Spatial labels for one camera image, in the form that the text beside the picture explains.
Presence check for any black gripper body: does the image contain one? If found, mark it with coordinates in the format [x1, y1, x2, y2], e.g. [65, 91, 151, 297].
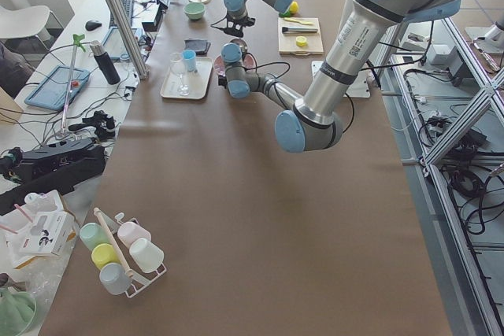
[226, 13, 255, 29]
[218, 76, 228, 88]

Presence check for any pink bowl of ice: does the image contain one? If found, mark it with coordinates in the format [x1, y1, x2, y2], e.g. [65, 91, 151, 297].
[213, 38, 257, 76]

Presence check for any light blue cup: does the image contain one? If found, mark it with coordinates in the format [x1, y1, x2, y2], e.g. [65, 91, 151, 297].
[182, 49, 197, 72]

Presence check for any pink plastic cup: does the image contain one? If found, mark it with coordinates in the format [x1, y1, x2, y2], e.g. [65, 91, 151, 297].
[117, 221, 151, 248]

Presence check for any white plastic cup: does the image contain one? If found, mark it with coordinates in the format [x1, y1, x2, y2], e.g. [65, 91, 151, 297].
[129, 238, 165, 273]

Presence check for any green plastic cup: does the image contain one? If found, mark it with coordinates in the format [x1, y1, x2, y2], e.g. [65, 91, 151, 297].
[79, 222, 109, 252]

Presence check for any yellow plastic cup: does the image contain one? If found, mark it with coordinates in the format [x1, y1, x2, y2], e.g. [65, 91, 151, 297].
[91, 243, 119, 270]

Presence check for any grey plastic cup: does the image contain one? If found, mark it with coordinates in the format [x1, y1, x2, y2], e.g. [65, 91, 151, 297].
[99, 262, 132, 295]

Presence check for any white cup rack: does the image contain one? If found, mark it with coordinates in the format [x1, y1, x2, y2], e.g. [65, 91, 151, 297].
[102, 212, 168, 298]

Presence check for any steel muddler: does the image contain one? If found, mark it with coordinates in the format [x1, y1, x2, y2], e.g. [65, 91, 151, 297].
[281, 26, 318, 34]

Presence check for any green bowl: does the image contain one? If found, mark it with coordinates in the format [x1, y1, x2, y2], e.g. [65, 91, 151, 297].
[183, 2, 206, 21]

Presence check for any yellow plastic knife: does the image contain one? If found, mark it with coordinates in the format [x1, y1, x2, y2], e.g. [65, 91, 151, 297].
[283, 17, 314, 25]

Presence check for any cream serving tray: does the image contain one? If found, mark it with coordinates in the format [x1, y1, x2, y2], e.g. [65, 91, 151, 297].
[160, 57, 213, 100]

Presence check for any wooden cutting board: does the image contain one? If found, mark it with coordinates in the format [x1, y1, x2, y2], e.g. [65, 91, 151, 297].
[277, 17, 324, 55]

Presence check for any clear wine glass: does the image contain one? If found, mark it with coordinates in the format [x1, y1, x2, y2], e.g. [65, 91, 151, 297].
[170, 52, 190, 96]

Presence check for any half lemon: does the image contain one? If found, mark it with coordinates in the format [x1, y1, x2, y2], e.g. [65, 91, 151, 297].
[296, 36, 307, 46]

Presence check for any black keyboard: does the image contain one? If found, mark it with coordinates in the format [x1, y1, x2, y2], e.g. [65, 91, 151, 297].
[108, 0, 135, 31]

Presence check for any blue teach pendant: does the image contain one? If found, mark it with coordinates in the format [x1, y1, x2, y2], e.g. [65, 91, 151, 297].
[102, 26, 128, 62]
[24, 65, 91, 111]

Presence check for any black water bottle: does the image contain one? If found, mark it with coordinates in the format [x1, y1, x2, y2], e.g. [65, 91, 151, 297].
[90, 40, 120, 85]

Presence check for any black computer mouse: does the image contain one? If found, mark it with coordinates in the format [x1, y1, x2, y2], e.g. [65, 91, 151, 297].
[84, 20, 102, 31]

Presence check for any white chair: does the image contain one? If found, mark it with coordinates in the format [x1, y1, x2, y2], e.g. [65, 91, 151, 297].
[1, 6, 65, 51]

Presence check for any white cardboard box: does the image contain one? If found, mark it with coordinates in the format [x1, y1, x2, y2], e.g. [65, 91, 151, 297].
[1, 190, 77, 269]

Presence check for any aluminium frame post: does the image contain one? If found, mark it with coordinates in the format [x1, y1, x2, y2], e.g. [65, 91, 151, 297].
[106, 0, 149, 80]

